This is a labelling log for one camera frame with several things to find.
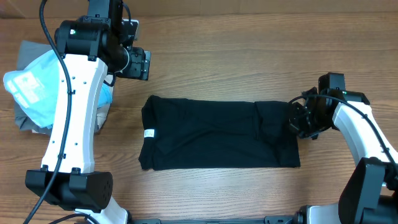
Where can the black t-shirt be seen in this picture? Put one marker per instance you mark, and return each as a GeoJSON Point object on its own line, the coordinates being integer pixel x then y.
{"type": "Point", "coordinates": [191, 134]}

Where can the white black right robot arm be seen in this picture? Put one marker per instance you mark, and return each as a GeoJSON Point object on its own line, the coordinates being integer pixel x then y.
{"type": "Point", "coordinates": [370, 196]}

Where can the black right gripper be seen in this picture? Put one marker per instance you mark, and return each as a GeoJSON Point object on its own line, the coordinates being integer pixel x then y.
{"type": "Point", "coordinates": [293, 121]}

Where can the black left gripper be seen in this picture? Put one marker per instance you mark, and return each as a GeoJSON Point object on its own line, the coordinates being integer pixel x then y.
{"type": "Point", "coordinates": [139, 67]}

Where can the grey folded garment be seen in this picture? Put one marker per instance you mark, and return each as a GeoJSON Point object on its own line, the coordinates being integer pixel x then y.
{"type": "Point", "coordinates": [28, 52]}

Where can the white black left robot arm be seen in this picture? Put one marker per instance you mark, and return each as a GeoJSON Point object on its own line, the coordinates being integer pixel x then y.
{"type": "Point", "coordinates": [89, 50]}

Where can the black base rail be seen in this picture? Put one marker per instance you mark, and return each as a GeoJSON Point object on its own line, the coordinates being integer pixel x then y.
{"type": "Point", "coordinates": [288, 219]}

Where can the white pink folded garment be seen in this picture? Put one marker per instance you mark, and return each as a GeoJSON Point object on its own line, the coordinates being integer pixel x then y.
{"type": "Point", "coordinates": [101, 116]}

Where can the light blue folded shirt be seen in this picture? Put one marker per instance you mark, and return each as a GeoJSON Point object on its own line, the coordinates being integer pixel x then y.
{"type": "Point", "coordinates": [42, 91]}

